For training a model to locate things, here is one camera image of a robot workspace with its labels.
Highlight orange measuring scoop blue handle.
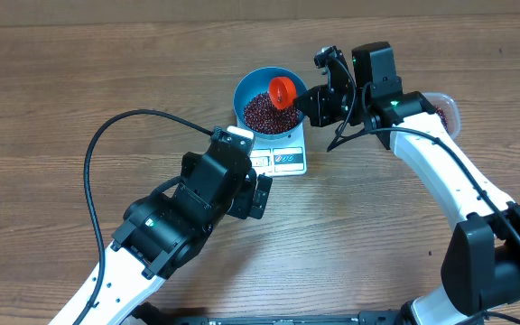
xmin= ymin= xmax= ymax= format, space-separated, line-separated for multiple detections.
xmin=268 ymin=77 xmax=297 ymax=110

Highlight white kitchen scale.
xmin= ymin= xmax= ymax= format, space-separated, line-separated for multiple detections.
xmin=250 ymin=124 xmax=308 ymax=177

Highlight red beans in bowl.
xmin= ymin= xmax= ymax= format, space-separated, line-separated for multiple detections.
xmin=244 ymin=92 xmax=301 ymax=135

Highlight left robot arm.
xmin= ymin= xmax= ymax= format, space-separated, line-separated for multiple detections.
xmin=52 ymin=128 xmax=272 ymax=324

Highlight clear plastic container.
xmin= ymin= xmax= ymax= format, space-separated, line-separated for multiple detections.
xmin=422 ymin=92 xmax=462 ymax=139

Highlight blue bowl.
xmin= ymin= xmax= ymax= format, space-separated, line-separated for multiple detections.
xmin=233 ymin=67 xmax=307 ymax=132

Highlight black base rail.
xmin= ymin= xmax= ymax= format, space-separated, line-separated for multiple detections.
xmin=124 ymin=302 xmax=412 ymax=325

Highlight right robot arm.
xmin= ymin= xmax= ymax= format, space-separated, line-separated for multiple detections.
xmin=293 ymin=42 xmax=520 ymax=324

